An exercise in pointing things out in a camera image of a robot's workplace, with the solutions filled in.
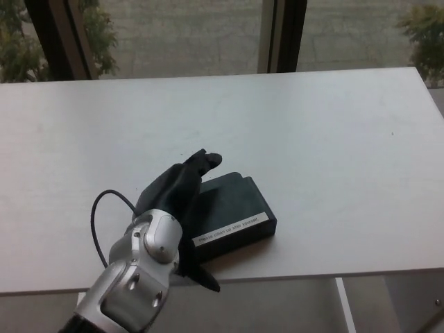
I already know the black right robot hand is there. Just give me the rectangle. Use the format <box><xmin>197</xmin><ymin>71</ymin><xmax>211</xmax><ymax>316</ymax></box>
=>
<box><xmin>133</xmin><ymin>148</ymin><xmax>223</xmax><ymax>293</ymax></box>

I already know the black magnetic container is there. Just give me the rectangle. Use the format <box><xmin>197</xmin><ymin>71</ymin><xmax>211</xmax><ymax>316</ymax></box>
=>
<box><xmin>189</xmin><ymin>172</ymin><xmax>278</xmax><ymax>261</ymax></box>

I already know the green leafy tree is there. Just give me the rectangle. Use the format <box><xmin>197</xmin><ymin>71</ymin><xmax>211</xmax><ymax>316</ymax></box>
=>
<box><xmin>79</xmin><ymin>0</ymin><xmax>119</xmax><ymax>79</ymax></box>
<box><xmin>395</xmin><ymin>5</ymin><xmax>444</xmax><ymax>87</ymax></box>
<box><xmin>0</xmin><ymin>0</ymin><xmax>53</xmax><ymax>83</ymax></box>

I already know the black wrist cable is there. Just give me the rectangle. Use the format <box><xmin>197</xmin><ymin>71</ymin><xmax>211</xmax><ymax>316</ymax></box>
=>
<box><xmin>91</xmin><ymin>189</ymin><xmax>139</xmax><ymax>270</ymax></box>

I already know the dark window frame post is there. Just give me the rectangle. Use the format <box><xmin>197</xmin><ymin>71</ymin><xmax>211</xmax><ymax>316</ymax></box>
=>
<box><xmin>24</xmin><ymin>0</ymin><xmax>98</xmax><ymax>81</ymax></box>
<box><xmin>266</xmin><ymin>0</ymin><xmax>309</xmax><ymax>74</ymax></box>

